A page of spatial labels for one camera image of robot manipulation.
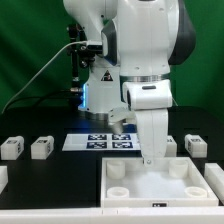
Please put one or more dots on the white front rail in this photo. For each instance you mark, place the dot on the white front rail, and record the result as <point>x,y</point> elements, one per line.
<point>163,215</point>

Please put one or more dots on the white bar right edge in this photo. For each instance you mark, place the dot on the white bar right edge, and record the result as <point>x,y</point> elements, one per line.
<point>214,176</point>

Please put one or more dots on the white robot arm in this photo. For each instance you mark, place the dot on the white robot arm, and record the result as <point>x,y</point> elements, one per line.
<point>134,43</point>

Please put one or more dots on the white sheet with tags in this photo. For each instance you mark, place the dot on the white sheet with tags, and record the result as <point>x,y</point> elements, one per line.
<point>101,142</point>

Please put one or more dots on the black camera on mount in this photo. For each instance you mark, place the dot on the black camera on mount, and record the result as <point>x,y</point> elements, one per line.
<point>92,46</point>

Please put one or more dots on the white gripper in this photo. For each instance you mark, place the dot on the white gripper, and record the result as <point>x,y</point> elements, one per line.
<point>149,101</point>

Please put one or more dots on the black camera stand pole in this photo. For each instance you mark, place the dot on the black camera stand pole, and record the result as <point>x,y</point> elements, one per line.
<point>76,87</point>

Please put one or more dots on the white block left edge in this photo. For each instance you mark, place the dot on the white block left edge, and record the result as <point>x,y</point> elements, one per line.
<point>3,177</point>

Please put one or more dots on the white square tabletop tray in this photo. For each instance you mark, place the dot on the white square tabletop tray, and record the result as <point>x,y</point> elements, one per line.
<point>168,182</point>

